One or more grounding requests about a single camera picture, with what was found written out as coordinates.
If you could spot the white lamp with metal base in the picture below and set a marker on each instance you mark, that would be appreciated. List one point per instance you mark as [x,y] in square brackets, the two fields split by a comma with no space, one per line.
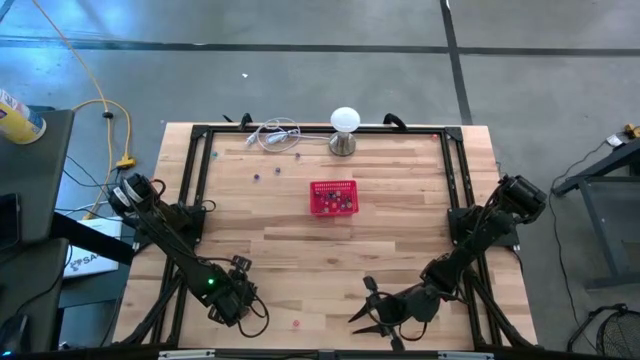
[344,127]

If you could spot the white printed box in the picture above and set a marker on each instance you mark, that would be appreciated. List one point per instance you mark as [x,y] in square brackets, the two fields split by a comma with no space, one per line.
[90,262]

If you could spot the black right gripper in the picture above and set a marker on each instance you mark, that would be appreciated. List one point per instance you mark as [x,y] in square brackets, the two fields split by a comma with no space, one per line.
[410,305]

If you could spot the red plastic basket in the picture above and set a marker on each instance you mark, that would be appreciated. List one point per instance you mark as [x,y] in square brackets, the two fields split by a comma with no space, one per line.
[320,187]

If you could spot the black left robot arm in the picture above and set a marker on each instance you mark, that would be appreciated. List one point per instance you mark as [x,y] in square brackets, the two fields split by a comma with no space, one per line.
[165,235]

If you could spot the black curved clamp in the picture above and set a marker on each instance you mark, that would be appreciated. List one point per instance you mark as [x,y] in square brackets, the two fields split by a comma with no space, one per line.
[245,120]
[395,120]

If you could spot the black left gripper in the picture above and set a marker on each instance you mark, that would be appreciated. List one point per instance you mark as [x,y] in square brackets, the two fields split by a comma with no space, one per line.
[237,297]

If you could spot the black diagonal beam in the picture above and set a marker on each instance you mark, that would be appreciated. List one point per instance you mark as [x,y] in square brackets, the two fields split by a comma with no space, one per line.
[90,240]

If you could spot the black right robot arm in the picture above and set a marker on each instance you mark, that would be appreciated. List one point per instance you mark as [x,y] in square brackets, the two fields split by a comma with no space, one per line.
[480,230]

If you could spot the black table stand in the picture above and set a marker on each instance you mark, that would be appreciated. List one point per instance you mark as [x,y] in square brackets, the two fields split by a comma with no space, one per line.
[600,210]

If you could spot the yellow small object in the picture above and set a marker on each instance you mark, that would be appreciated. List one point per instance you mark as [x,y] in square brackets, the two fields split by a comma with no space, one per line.
[633,131]

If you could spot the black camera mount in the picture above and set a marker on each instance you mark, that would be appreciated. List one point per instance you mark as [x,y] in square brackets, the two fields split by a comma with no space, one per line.
[326,355]

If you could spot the yellow white canister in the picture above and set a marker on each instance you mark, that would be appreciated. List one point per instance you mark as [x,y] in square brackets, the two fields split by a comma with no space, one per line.
[17,120]

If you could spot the silver bar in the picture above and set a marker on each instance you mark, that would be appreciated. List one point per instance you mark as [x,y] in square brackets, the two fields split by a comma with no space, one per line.
[466,355]
[186,355]

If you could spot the black mesh fan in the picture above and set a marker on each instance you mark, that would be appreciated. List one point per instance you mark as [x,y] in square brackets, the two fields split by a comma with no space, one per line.
[622,335]

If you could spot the black tablet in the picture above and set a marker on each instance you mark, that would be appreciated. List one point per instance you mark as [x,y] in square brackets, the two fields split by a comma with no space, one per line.
[9,220]

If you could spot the white tag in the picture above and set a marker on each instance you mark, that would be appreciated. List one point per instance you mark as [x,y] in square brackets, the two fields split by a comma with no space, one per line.
[615,140]

